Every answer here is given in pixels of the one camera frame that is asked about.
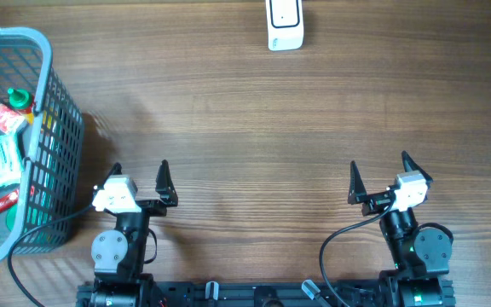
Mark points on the green lid jar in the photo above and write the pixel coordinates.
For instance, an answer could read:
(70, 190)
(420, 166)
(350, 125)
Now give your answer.
(10, 217)

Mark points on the red sauce bottle green cap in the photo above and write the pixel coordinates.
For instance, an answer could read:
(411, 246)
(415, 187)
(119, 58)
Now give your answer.
(22, 102)

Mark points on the grey plastic mesh basket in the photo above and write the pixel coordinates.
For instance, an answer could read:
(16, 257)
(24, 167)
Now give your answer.
(50, 147)

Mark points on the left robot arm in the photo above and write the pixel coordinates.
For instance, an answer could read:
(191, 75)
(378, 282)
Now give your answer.
(119, 254)

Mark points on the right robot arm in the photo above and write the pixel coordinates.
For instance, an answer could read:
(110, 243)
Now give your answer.
(420, 252)

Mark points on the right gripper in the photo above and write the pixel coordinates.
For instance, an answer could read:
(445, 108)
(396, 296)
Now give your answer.
(375, 202)

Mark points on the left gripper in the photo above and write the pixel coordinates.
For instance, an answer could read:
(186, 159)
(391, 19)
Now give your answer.
(164, 185)

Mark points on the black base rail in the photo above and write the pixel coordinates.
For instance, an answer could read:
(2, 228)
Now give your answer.
(307, 293)

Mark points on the red white small packet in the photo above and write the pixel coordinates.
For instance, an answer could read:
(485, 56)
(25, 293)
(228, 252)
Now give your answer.
(10, 121)

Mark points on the teal tissue pack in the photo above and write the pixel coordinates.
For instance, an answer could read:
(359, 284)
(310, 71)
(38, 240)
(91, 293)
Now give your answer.
(10, 160)

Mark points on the white barcode scanner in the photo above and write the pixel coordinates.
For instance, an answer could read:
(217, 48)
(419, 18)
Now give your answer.
(284, 24)

